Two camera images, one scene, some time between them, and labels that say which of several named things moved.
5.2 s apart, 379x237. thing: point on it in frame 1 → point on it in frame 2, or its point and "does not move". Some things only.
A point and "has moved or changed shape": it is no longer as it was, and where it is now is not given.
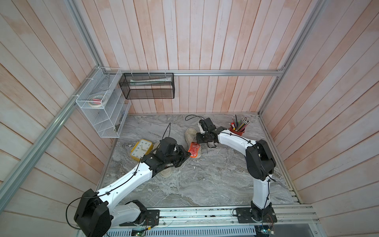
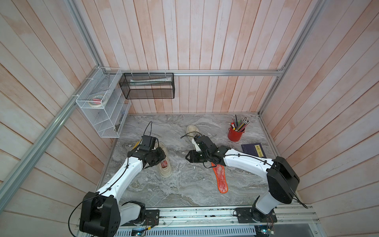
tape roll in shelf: [95, 100] does not move
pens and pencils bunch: [240, 125] does not move
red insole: [194, 149] has moved or changed shape
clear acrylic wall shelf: [104, 100] does not move
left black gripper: [184, 154] → [162, 156]
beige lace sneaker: [167, 172] does not move
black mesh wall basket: [148, 85] does not move
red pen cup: [240, 133] does not move
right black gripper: [199, 138] → [192, 156]
